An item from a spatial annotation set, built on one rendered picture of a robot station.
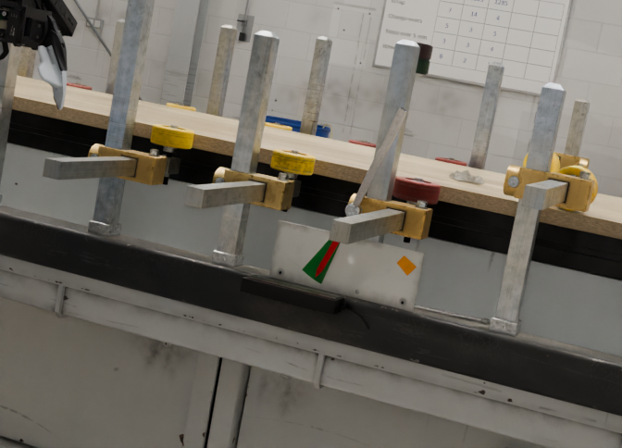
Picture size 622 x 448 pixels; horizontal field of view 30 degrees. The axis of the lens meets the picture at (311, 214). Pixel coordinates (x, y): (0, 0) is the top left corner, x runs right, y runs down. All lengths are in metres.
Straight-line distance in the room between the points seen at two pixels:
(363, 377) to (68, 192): 0.77
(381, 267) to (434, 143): 7.28
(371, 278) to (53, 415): 0.89
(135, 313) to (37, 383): 0.46
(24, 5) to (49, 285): 0.70
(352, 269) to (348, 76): 7.46
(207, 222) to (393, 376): 0.53
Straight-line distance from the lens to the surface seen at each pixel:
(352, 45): 9.39
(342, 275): 1.96
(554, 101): 1.88
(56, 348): 2.52
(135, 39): 2.11
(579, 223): 2.07
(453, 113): 9.18
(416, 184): 1.99
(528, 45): 9.10
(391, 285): 1.94
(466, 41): 9.17
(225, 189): 1.83
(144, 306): 2.14
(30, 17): 1.69
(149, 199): 2.34
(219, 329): 2.09
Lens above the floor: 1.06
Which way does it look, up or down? 7 degrees down
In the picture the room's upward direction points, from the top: 10 degrees clockwise
